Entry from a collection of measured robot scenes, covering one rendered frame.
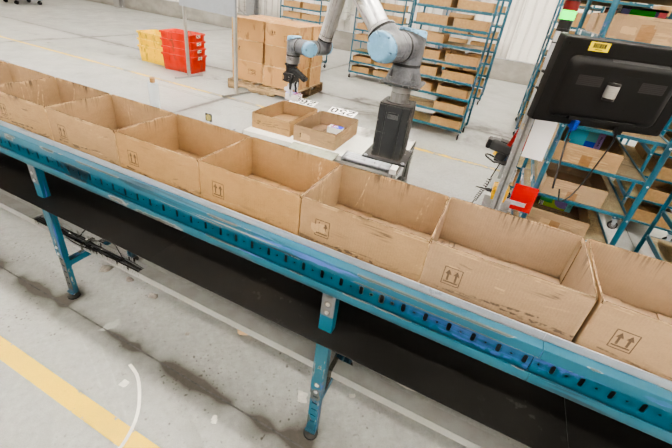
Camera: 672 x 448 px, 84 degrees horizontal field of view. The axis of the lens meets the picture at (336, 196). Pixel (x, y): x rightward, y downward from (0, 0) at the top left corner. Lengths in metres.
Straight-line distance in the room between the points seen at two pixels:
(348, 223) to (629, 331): 0.71
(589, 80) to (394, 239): 0.93
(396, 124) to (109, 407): 1.87
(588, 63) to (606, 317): 0.87
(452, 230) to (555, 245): 0.30
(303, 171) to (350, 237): 0.43
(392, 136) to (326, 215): 1.15
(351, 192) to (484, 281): 0.57
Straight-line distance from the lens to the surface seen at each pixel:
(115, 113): 2.07
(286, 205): 1.15
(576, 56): 1.58
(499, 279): 1.04
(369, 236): 1.06
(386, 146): 2.18
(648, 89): 1.71
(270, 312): 1.33
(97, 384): 2.06
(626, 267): 1.36
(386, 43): 1.91
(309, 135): 2.26
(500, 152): 1.82
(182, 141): 1.78
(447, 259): 1.03
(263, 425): 1.82
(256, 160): 1.53
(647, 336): 1.13
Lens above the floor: 1.60
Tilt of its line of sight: 29 degrees down
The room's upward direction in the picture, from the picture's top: 8 degrees clockwise
